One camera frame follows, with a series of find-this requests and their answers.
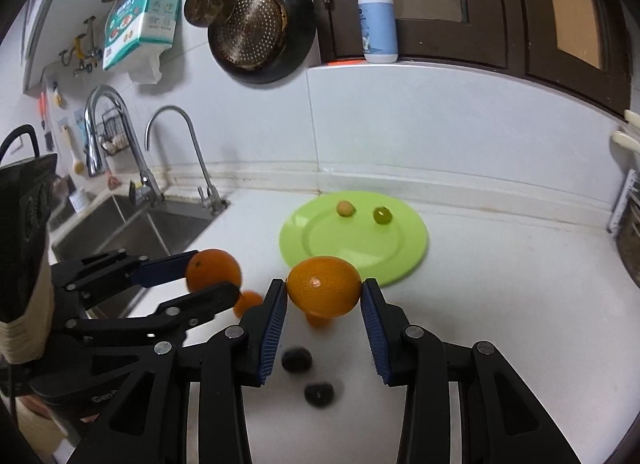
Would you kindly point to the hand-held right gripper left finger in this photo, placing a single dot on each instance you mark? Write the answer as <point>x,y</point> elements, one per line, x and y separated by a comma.
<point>272,331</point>

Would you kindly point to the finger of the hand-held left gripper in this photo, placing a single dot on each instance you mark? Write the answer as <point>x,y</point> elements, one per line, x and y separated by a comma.
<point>200,303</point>
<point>160,269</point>

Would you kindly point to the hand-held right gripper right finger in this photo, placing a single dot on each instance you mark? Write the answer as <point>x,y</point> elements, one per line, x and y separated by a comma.
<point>375,334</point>

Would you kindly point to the large orange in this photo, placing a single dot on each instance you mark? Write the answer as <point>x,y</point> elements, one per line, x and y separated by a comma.
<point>215,269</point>
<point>325,289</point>

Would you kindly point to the dark purple fruit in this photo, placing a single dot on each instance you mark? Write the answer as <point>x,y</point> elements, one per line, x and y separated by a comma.
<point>319,394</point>
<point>296,360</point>

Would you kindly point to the small orange kumquat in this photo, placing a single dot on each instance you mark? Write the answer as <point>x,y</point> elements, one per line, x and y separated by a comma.
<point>317,321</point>
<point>250,301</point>

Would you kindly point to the green plate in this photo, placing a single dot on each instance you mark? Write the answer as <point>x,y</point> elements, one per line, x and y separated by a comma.
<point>350,244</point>

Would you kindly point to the stainless steel sink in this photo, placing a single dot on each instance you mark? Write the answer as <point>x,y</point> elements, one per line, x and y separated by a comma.
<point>125,229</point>

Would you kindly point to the thin gooseneck faucet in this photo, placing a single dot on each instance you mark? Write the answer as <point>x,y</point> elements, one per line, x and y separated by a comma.
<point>214,201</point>

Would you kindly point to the yellow dish brush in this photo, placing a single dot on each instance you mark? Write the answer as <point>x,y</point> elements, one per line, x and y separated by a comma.
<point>77,163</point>

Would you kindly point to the chrome pull-down faucet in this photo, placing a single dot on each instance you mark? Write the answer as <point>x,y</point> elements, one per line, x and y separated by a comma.
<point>94,153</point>

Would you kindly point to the small green fruit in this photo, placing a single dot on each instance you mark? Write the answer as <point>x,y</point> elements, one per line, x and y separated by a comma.
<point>382,215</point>

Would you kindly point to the tan longan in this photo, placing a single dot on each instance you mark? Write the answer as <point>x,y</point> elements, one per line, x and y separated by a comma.
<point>345,208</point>

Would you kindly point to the teal white box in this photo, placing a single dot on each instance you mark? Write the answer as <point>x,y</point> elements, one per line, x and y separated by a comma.
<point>145,18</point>

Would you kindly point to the black frying pan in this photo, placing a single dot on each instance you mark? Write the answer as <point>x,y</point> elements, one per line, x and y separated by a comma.
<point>260,36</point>

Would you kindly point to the orange strip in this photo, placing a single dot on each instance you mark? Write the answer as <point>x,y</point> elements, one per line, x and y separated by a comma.
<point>345,62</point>

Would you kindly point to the white utensil rack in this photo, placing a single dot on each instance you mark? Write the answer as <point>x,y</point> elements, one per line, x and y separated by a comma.
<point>622,209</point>

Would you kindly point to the blue pump soap bottle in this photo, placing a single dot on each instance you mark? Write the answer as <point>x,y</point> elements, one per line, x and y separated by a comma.
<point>377,28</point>

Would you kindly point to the wall water taps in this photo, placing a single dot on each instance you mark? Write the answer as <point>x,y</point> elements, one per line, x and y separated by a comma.
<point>82,51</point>

